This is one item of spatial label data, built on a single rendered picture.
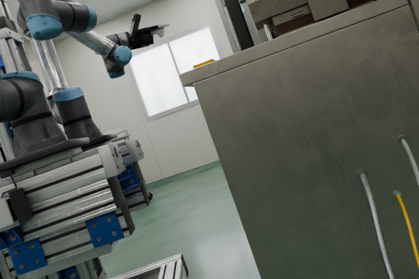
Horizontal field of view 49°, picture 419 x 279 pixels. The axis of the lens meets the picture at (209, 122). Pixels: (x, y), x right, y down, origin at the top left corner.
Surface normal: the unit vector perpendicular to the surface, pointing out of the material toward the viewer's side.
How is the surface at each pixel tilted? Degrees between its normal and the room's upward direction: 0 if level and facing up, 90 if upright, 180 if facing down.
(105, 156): 90
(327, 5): 90
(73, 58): 90
